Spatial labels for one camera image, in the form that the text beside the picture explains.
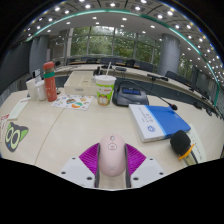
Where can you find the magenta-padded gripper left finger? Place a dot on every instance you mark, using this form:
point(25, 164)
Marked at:
point(75, 170)

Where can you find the ceiling lights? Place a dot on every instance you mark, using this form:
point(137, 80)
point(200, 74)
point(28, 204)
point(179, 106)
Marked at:
point(124, 19)

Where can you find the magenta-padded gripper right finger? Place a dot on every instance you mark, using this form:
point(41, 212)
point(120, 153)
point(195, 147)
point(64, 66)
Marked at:
point(148, 170)

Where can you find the beige cardboard box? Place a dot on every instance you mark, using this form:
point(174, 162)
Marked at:
point(80, 85)

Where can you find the dark office chairs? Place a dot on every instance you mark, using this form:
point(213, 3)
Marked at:
point(146, 66)

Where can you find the blue and white book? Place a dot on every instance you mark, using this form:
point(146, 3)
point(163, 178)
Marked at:
point(163, 121)

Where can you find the red thermos bottle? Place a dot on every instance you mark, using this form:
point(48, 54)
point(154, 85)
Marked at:
point(50, 83)

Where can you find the colourful sticker sheet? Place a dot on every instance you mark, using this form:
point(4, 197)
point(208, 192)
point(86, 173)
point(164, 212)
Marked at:
point(72, 102)

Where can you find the white lidded mug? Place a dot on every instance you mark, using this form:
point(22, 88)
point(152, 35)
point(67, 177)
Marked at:
point(41, 91)

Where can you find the paper drink cup with straw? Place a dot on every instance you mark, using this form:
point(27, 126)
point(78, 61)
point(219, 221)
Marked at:
point(105, 90)

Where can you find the dark conference microphone unit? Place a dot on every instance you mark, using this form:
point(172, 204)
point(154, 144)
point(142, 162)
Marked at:
point(130, 96)

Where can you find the pink computer mouse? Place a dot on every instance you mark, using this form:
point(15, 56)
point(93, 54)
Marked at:
point(112, 155)

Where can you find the long curved conference desk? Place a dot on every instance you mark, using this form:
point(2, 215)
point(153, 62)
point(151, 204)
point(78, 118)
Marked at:
point(133, 71)

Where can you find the cat-face mouse pad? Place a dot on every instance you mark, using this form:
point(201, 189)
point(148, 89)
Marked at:
point(15, 136)

